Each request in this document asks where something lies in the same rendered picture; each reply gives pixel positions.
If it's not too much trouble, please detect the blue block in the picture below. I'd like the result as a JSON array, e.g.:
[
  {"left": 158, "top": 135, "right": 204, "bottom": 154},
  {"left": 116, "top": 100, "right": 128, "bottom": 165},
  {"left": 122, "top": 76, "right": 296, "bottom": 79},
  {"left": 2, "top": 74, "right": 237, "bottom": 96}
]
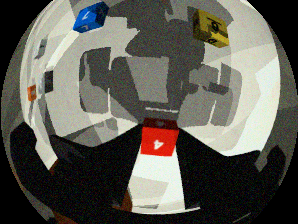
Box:
[{"left": 73, "top": 2, "right": 109, "bottom": 34}]

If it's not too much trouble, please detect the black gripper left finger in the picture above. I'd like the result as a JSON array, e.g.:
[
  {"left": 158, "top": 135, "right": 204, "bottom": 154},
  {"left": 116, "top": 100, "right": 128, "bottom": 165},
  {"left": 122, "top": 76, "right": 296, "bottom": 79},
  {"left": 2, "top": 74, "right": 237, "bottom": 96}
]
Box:
[{"left": 49, "top": 124, "right": 144, "bottom": 208}]

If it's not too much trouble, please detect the olive yellow block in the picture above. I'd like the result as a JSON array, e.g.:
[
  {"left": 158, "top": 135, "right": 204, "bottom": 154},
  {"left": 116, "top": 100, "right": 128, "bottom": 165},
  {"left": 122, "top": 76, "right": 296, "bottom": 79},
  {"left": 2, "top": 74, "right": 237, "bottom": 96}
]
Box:
[{"left": 193, "top": 8, "right": 229, "bottom": 48}]

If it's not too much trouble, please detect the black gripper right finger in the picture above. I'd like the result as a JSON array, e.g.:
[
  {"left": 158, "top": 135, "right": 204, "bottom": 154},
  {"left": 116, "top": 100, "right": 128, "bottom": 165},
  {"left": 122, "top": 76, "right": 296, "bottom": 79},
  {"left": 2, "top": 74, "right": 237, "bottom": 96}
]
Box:
[{"left": 176, "top": 128, "right": 261, "bottom": 209}]

